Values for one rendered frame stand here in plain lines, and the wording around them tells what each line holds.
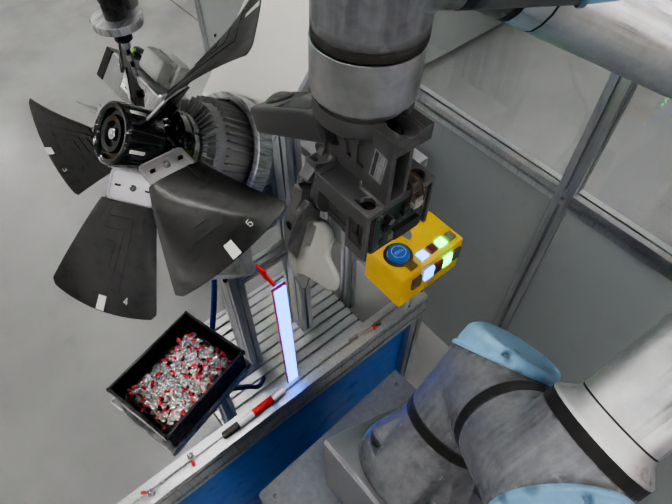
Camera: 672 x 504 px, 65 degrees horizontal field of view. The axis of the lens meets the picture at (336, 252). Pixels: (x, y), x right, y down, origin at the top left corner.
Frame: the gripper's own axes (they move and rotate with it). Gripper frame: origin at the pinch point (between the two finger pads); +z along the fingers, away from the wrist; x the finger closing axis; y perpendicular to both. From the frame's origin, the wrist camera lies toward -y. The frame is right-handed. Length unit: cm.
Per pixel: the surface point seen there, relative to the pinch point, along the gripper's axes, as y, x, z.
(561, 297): 6, 73, 72
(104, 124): -62, -3, 22
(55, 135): -82, -9, 35
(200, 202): -36.6, 1.6, 24.4
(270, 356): -56, 21, 135
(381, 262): -13.8, 23.6, 35.8
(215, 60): -43.6, 12.1, 5.3
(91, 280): -52, -19, 47
